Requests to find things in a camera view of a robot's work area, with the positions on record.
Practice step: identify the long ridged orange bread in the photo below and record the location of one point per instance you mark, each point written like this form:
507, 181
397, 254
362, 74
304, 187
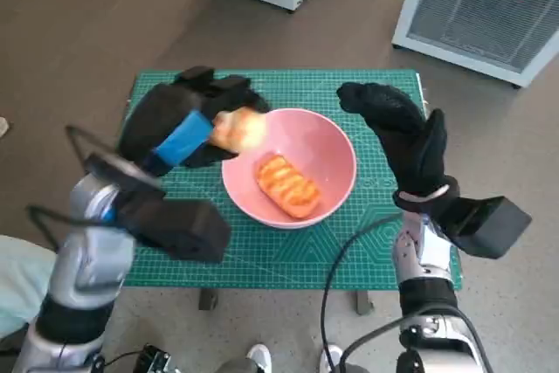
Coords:
284, 183

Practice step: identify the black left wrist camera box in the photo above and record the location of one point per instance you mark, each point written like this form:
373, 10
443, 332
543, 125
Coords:
179, 229

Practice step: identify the white shoe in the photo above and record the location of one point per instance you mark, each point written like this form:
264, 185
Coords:
331, 357
260, 357

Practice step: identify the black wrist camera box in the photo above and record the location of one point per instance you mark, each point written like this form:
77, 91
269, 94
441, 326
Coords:
485, 226
179, 229

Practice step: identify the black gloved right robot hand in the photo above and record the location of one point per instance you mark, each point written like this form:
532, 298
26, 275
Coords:
410, 141

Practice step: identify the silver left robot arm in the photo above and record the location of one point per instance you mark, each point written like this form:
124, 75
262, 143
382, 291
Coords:
83, 259

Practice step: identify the pink bowl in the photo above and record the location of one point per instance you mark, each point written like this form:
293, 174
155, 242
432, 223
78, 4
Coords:
323, 146

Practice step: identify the large white mesh cabinet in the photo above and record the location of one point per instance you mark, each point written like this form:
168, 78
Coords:
480, 10

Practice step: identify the green cutting mat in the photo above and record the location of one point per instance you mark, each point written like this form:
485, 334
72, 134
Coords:
305, 89

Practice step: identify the dark table leg foot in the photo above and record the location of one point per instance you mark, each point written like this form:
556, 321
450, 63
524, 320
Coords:
209, 299
363, 301

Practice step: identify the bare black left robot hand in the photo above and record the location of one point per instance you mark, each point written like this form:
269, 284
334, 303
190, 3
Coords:
161, 115

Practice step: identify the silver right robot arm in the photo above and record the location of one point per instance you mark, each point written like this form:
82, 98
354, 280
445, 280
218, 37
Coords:
425, 299

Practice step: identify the pale green cloth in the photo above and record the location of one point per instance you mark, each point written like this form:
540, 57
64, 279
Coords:
19, 281

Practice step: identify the black circuit board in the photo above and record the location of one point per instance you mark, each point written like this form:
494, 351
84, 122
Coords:
155, 360

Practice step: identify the round golden bread bun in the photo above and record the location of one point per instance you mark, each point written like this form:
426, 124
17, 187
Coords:
240, 128

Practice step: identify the person's foot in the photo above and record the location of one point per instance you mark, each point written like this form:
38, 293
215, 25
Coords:
3, 125

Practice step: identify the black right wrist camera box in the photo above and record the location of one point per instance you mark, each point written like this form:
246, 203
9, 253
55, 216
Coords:
485, 226

